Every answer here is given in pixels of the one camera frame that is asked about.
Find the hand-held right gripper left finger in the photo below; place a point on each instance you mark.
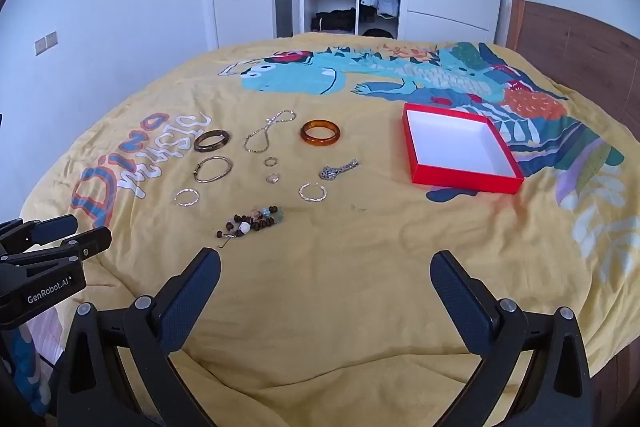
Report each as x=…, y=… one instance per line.
x=192, y=302

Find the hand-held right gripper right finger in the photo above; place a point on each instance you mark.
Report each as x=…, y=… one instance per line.
x=460, y=302

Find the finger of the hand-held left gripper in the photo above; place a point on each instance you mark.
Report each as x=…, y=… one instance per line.
x=50, y=229
x=85, y=244

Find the thin metal bangle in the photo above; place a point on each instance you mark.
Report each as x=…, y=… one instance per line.
x=212, y=180

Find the dark tortoiseshell bangle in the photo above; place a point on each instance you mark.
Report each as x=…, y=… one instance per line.
x=199, y=145

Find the twisted silver bangle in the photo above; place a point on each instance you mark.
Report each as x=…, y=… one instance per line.
x=312, y=200
x=176, y=198

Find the red shallow box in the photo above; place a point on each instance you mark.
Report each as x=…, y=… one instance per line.
x=450, y=142

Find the silver wristwatch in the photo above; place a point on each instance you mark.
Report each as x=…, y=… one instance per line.
x=329, y=173

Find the person's left hand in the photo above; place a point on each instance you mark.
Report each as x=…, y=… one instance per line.
x=25, y=359

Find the yellow printed blanket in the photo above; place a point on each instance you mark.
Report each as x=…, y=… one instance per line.
x=325, y=282

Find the amber bangle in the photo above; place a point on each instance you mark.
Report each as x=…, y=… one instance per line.
x=320, y=143

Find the wooden bed headboard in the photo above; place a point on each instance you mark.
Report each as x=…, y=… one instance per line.
x=575, y=47

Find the folded black clothes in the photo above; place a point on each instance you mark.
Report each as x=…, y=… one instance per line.
x=332, y=21

